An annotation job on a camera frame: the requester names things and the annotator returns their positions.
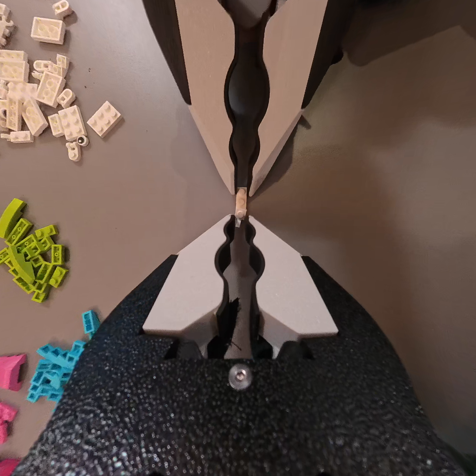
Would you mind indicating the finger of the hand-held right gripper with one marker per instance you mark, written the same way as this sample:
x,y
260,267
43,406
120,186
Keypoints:
x,y
290,74
208,74

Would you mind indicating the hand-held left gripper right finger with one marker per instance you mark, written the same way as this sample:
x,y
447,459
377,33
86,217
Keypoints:
x,y
293,293

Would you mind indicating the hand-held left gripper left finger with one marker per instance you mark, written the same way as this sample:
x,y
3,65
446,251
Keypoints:
x,y
186,293

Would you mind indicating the small white knob lego piece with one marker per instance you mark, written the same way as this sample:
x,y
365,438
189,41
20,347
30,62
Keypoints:
x,y
238,222

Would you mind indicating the narrow white lego plate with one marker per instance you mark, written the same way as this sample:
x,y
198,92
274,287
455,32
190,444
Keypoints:
x,y
241,202

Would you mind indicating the round white eye lego tile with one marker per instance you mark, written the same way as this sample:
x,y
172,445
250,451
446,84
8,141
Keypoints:
x,y
82,140

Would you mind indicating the pile of white lego bricks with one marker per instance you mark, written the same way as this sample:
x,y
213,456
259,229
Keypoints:
x,y
41,85

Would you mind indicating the pile of light blue lego bricks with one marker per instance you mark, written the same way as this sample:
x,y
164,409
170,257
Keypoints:
x,y
52,368

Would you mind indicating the pile of lime green lego bricks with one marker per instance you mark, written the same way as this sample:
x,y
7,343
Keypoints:
x,y
37,256

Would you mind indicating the pile of pink lego bricks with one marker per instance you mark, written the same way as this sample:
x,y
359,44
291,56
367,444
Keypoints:
x,y
13,370

